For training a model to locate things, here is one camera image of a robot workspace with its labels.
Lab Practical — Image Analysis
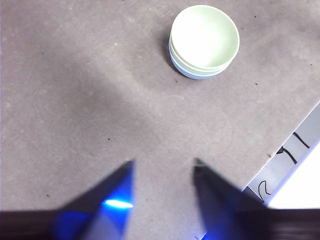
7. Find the thin black cable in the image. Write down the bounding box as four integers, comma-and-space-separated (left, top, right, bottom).
258, 131, 311, 196

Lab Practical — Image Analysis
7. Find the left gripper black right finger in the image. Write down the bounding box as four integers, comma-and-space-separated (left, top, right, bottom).
193, 157, 320, 240

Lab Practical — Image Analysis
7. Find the blue ribbed bowl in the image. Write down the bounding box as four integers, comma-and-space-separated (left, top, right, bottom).
168, 42, 227, 81

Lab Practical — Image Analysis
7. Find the grey table edge strip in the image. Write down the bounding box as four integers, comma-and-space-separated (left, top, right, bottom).
243, 99, 320, 208

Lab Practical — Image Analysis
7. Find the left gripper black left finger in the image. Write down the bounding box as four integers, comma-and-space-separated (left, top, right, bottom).
0, 160, 136, 240

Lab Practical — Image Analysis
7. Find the pale green ribbed bowl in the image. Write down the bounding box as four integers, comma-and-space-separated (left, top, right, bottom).
168, 37, 232, 73
170, 4, 240, 70

